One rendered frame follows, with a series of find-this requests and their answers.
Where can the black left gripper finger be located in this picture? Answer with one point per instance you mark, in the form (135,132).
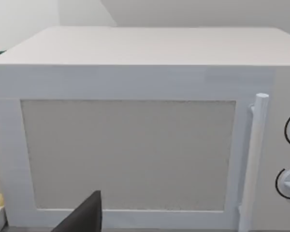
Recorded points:
(88,215)

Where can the pale microwave door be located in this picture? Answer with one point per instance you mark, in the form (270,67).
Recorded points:
(128,154)

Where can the pale microwave oven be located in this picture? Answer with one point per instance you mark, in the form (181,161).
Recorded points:
(159,48)

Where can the dark green object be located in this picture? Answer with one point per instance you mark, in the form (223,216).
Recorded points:
(2,52)

